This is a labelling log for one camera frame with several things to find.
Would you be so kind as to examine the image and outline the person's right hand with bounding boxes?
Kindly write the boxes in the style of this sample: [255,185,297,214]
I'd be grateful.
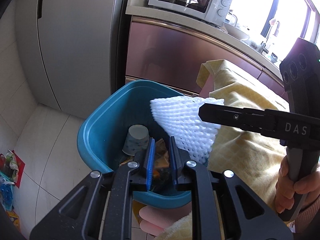
[274,157,319,213]

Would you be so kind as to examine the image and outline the white foam fruit net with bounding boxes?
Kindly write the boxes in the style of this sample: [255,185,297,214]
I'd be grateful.
[150,96,224,165]

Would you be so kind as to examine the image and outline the teal plastic trash bin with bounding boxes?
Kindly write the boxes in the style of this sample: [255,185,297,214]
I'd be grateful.
[76,80,208,210]

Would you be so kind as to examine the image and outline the kitchen faucet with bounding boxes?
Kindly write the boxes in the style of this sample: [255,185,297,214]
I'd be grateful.
[260,21,281,54]

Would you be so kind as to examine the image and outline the grey refrigerator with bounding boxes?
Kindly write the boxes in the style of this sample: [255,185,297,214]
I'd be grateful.
[15,0,123,118]

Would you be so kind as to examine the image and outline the red snack bag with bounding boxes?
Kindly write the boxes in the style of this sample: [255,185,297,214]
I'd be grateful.
[12,151,25,189]

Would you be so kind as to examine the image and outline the yellow patterned tablecloth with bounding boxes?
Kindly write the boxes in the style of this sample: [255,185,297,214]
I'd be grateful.
[154,59,296,240]

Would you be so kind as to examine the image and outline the kitchen counter with cabinets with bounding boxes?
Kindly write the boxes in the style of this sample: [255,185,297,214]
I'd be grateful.
[125,0,287,99]

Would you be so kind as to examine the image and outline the pink sleeved forearm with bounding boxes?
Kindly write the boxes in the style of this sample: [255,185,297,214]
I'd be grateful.
[287,198,320,233]

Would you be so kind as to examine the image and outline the glass electric kettle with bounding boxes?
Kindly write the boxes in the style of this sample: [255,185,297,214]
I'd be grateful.
[225,11,238,27]

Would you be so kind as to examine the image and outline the patterned paper cup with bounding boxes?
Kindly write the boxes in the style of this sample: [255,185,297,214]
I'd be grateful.
[123,125,149,156]

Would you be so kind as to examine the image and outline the kitchen window frame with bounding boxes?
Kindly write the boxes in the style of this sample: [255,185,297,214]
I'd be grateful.
[259,0,319,46]

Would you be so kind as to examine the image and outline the large white bowl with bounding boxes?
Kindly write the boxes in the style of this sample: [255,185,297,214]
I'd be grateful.
[223,23,249,41]

